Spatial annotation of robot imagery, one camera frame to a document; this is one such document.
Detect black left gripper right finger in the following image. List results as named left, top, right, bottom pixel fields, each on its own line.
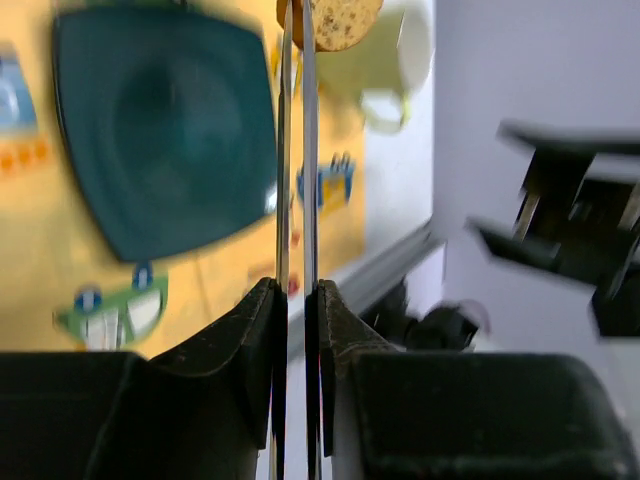
left=305, top=280, right=639, bottom=479

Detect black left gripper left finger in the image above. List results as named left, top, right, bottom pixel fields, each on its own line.
left=1, top=278, right=287, bottom=479

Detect silver metal tongs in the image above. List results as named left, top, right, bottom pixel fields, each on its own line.
left=270, top=1, right=301, bottom=479

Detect seeded bread slice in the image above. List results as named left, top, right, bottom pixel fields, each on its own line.
left=276, top=0, right=384, bottom=52

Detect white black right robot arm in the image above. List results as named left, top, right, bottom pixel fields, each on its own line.
left=434, top=120, right=639, bottom=339

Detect yellow vehicle print placemat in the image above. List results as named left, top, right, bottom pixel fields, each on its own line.
left=1, top=1, right=372, bottom=357

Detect dark teal square plate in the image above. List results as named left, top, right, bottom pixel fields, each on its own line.
left=52, top=4, right=277, bottom=262

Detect pale green mug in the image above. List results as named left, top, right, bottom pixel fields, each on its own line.
left=316, top=1, right=432, bottom=134

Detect aluminium table frame rail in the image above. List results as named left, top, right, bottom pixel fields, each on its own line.
left=332, top=224, right=445, bottom=314

